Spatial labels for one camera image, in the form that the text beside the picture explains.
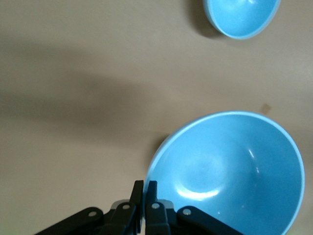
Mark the light blue bowl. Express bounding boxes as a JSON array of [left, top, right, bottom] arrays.
[[202, 0, 282, 40], [144, 110, 306, 235]]

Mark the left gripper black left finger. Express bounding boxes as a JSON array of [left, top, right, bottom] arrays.
[[31, 180, 144, 235]]

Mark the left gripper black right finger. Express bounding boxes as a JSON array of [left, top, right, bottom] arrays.
[[144, 181, 245, 235]]

